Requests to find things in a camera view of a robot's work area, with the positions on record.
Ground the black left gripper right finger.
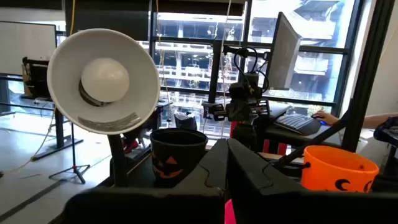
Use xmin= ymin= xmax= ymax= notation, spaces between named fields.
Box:
xmin=228 ymin=139 xmax=398 ymax=224

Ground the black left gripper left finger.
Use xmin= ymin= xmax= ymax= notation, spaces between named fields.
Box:
xmin=63 ymin=139 xmax=229 ymax=224

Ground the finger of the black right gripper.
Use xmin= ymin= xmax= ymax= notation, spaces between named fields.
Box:
xmin=242 ymin=105 xmax=259 ymax=122
xmin=226 ymin=105 xmax=243 ymax=122

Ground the person's forearm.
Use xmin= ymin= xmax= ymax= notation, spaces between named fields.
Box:
xmin=362 ymin=112 xmax=398 ymax=129

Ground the black bag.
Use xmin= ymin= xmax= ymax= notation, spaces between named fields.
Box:
xmin=174 ymin=111 xmax=198 ymax=131

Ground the black monitor stand pole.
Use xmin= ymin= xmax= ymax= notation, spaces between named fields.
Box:
xmin=207 ymin=39 xmax=249 ymax=105

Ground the black keyboard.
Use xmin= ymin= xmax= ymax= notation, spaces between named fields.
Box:
xmin=273 ymin=113 xmax=323 ymax=136

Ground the orange pumpkin face bucket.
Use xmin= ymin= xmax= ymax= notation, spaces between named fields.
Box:
xmin=300 ymin=145 xmax=380 ymax=193

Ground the black pumpkin face bucket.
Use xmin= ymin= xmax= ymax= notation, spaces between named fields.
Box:
xmin=149 ymin=128 xmax=208 ymax=189

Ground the black computer mouse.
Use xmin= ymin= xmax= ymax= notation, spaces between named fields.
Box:
xmin=310 ymin=114 xmax=328 ymax=126

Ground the red shoe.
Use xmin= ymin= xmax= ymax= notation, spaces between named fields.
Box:
xmin=123 ymin=139 xmax=140 ymax=154

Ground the grey computer monitor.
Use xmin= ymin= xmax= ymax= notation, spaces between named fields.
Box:
xmin=266 ymin=11 xmax=302 ymax=91

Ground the pink pumpkin face bucket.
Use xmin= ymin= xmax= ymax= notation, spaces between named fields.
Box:
xmin=224 ymin=198 xmax=237 ymax=224

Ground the person's hand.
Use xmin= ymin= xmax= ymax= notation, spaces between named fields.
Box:
xmin=313 ymin=110 xmax=340 ymax=126

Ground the black tripod stand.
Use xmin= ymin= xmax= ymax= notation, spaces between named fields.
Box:
xmin=49 ymin=123 xmax=91 ymax=184

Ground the white desk lamp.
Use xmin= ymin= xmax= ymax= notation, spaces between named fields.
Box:
xmin=46 ymin=27 xmax=161 ymax=188

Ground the black standing desk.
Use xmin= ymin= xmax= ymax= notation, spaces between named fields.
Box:
xmin=0 ymin=73 xmax=85 ymax=161

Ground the black equipment box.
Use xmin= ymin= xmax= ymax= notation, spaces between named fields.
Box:
xmin=21 ymin=57 xmax=51 ymax=100

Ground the whiteboard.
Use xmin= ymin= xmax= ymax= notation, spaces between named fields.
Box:
xmin=0 ymin=21 xmax=58 ymax=76

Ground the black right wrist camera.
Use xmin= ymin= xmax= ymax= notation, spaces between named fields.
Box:
xmin=229 ymin=81 xmax=262 ymax=102

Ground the black diagonal frame strut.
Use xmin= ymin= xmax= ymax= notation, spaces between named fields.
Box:
xmin=273 ymin=108 xmax=355 ymax=170

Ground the black frame post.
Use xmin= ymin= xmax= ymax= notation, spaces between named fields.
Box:
xmin=341 ymin=0 xmax=396 ymax=153

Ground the yellow hanging cable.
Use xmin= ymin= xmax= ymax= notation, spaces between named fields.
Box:
xmin=2 ymin=0 xmax=77 ymax=175

